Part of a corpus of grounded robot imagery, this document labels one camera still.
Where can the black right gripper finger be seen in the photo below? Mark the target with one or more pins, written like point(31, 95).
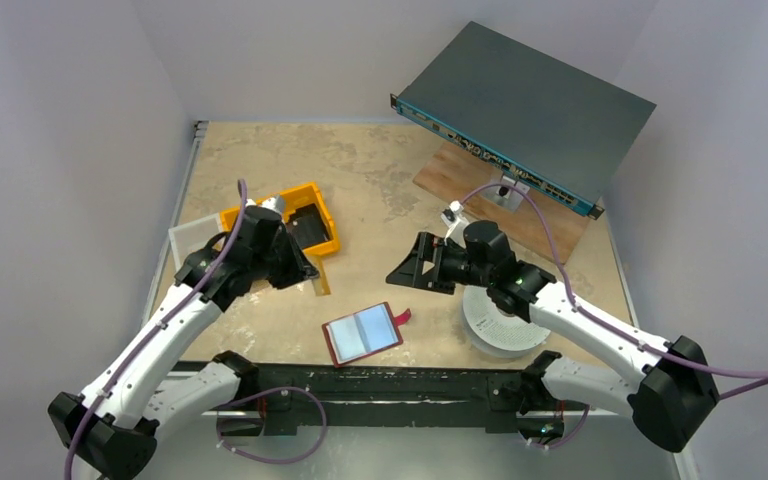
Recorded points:
point(417, 270)
point(439, 263)

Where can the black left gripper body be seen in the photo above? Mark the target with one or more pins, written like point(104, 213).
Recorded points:
point(260, 262)

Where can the wooden board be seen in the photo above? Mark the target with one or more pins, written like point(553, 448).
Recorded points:
point(451, 173)

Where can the grey blue network switch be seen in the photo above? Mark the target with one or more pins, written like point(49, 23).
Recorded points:
point(545, 123)

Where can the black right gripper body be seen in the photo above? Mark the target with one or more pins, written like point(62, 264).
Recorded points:
point(433, 262)

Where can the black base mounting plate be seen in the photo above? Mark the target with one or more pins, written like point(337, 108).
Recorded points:
point(281, 398)

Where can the orange gold credit card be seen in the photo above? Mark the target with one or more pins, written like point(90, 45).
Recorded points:
point(320, 282)

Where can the white filament spool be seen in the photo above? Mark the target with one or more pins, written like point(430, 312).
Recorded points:
point(494, 333)

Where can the black square part in bin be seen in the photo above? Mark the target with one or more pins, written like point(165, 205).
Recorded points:
point(307, 227)

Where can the yellow double compartment bin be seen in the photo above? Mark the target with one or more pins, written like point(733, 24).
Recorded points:
point(305, 194)

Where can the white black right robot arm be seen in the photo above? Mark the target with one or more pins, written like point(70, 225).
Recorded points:
point(643, 377)

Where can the red leather card holder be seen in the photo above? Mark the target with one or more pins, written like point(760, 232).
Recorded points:
point(364, 333)

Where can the white plastic bin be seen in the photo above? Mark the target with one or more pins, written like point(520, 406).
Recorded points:
point(192, 236)

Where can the grey metal bracket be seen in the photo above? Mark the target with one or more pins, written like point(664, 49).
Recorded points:
point(508, 194)

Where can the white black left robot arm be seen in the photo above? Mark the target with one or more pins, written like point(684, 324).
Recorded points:
point(117, 421)

